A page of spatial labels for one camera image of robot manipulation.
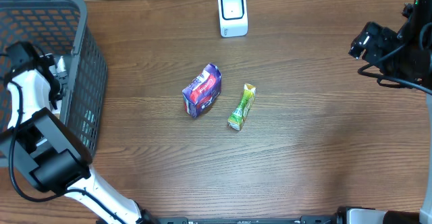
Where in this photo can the white barcode scanner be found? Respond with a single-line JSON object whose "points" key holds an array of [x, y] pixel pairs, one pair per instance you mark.
{"points": [[233, 18]]}

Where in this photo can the white tube gold cap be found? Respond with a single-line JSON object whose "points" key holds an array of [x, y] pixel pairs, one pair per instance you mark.
{"points": [[60, 65]]}

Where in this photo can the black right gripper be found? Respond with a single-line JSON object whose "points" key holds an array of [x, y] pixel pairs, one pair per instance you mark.
{"points": [[379, 38]]}

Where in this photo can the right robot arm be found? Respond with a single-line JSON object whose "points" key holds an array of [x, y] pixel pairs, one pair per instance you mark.
{"points": [[396, 60]]}

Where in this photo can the grey plastic mesh basket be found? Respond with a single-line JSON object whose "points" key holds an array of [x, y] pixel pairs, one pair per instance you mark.
{"points": [[59, 27]]}

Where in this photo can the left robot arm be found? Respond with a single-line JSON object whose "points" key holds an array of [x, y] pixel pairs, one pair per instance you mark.
{"points": [[45, 159]]}

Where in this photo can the green yellow snack pack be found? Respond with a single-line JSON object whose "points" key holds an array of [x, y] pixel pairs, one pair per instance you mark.
{"points": [[238, 117]]}

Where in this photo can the purple red pad pack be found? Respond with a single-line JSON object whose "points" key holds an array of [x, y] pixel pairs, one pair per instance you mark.
{"points": [[202, 91]]}

